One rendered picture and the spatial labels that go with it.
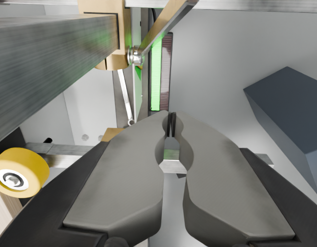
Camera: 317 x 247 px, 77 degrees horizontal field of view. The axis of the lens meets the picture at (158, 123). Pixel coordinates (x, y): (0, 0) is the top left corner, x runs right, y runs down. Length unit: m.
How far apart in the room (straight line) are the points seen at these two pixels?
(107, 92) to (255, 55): 0.89
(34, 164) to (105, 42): 0.23
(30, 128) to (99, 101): 0.18
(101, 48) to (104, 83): 0.36
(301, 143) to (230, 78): 0.56
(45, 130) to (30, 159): 0.18
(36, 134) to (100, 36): 0.36
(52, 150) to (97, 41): 0.26
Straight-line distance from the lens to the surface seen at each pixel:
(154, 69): 0.43
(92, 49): 0.17
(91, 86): 0.56
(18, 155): 0.37
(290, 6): 0.29
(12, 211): 0.48
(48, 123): 0.54
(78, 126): 0.63
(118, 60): 0.26
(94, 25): 0.18
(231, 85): 1.24
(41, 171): 0.37
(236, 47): 1.19
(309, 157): 0.81
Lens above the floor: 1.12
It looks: 60 degrees down
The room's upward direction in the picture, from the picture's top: 176 degrees counter-clockwise
